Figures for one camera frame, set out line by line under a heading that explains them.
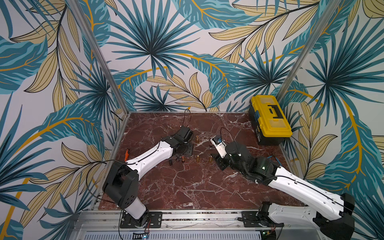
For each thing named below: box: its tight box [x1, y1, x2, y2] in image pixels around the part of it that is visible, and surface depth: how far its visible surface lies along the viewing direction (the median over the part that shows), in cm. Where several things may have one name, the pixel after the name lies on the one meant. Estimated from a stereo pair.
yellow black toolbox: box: [249, 95, 293, 146], surface depth 97 cm
